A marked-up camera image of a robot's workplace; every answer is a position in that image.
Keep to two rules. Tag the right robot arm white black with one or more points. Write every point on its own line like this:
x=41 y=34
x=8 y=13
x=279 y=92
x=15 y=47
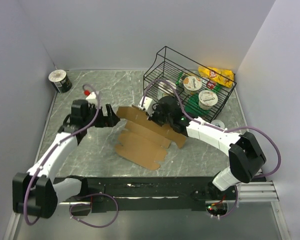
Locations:
x=243 y=150

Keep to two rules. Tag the yogurt cup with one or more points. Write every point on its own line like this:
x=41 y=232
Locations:
x=207 y=99
x=192 y=84

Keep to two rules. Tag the brown cardboard box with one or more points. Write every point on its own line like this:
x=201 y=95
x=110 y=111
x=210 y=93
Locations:
x=142 y=141

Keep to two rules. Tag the small blue white cup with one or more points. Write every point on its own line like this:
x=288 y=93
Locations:
x=218 y=123

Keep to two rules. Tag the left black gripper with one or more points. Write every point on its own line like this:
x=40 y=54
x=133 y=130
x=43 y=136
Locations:
x=109 y=121

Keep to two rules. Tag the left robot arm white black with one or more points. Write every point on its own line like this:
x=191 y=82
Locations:
x=35 y=193

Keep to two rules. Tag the aluminium rail frame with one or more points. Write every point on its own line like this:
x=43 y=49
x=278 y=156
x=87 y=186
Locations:
x=248 y=193

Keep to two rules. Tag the wrapped toilet paper roll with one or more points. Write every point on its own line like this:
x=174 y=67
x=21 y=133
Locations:
x=164 y=89

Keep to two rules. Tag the black chip can white lid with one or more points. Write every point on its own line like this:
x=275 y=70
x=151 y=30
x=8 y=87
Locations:
x=60 y=80

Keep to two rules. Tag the yogurt cup lower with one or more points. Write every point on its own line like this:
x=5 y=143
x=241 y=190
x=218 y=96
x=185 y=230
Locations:
x=207 y=99

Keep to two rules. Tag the yellow chips bag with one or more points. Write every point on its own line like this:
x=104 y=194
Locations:
x=224 y=77

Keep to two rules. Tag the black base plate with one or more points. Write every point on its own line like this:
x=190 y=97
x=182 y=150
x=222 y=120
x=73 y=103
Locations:
x=151 y=193

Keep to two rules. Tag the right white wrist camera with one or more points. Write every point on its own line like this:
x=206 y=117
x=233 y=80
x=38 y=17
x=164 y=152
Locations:
x=146 y=104

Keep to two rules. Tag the green snack package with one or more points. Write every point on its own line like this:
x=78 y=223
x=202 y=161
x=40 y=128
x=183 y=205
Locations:
x=192 y=106

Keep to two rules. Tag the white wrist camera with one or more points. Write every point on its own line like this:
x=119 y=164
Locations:
x=146 y=104
x=91 y=97

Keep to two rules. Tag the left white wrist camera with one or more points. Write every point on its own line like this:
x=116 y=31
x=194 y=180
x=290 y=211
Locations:
x=91 y=97

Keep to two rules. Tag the yogurt cup upper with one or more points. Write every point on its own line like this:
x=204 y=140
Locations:
x=192 y=84

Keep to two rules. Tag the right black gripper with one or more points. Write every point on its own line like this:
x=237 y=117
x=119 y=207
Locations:
x=155 y=108

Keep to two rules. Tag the black wire basket rack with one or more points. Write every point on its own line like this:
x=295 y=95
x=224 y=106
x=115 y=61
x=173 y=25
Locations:
x=167 y=65

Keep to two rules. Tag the red green snack packet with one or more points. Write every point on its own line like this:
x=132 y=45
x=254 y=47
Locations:
x=215 y=87

